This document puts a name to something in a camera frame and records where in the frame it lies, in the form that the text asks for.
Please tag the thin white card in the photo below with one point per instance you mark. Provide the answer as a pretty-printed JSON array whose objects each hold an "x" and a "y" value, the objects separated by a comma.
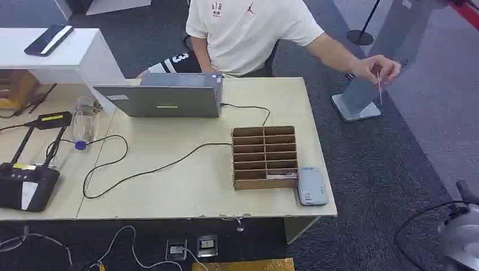
[{"x": 380, "y": 89}]

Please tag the white furniture block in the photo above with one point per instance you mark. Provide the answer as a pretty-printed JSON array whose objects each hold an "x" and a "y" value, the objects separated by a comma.
[{"x": 112, "y": 5}]

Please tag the steel floor outlet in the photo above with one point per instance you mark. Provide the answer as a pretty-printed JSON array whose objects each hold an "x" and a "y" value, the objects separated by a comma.
[{"x": 207, "y": 246}]

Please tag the person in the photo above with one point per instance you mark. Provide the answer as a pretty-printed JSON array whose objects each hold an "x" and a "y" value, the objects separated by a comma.
[{"x": 243, "y": 37}]

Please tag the red barrier belt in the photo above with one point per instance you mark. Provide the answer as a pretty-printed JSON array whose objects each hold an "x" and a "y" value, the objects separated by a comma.
[{"x": 467, "y": 13}]

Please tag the grey handheld device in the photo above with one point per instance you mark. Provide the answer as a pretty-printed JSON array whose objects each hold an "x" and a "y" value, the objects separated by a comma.
[{"x": 312, "y": 187}]

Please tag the gold floor plate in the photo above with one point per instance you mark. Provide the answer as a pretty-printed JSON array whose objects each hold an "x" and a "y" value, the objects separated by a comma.
[{"x": 243, "y": 265}]

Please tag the black smartphone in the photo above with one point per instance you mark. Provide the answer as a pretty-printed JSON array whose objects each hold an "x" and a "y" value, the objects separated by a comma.
[{"x": 48, "y": 40}]

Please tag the pale side desk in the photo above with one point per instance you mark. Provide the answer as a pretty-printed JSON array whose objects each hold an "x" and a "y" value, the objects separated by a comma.
[{"x": 56, "y": 194}]

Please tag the black wristwatch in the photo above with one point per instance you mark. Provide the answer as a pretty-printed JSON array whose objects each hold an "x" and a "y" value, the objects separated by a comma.
[{"x": 350, "y": 76}]

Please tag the brown cardboard box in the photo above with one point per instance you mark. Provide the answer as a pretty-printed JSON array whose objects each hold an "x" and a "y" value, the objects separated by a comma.
[{"x": 17, "y": 89}]

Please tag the white shelf stand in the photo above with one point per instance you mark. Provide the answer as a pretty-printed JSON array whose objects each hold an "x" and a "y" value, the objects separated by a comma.
[{"x": 86, "y": 63}]

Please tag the floor outlet with white plug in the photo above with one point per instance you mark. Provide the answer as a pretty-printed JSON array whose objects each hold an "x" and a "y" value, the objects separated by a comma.
[{"x": 176, "y": 250}]

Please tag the black adapter with yellow label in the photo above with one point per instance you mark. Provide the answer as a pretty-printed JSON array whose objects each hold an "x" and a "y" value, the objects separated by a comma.
[{"x": 54, "y": 120}]

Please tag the grey laptop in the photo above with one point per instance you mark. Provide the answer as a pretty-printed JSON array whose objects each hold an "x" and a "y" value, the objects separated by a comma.
[{"x": 168, "y": 101}]

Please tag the black stanchion post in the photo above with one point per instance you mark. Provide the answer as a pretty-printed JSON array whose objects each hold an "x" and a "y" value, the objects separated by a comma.
[{"x": 360, "y": 36}]

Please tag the person's left hand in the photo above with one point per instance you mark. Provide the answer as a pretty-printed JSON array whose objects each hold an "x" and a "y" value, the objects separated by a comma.
[{"x": 374, "y": 67}]

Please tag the card with pale face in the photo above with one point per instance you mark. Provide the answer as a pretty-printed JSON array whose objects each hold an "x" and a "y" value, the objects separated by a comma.
[{"x": 280, "y": 175}]

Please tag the clear plastic water bottle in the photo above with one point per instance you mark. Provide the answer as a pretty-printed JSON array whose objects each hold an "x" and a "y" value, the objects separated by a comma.
[{"x": 84, "y": 119}]

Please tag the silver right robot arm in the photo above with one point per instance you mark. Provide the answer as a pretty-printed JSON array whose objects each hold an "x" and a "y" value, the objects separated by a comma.
[{"x": 462, "y": 239}]

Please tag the wooden card box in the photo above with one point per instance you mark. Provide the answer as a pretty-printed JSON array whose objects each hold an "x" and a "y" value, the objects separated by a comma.
[{"x": 265, "y": 183}]

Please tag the black router with antennas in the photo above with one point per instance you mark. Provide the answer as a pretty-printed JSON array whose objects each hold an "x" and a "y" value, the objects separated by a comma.
[{"x": 26, "y": 187}]

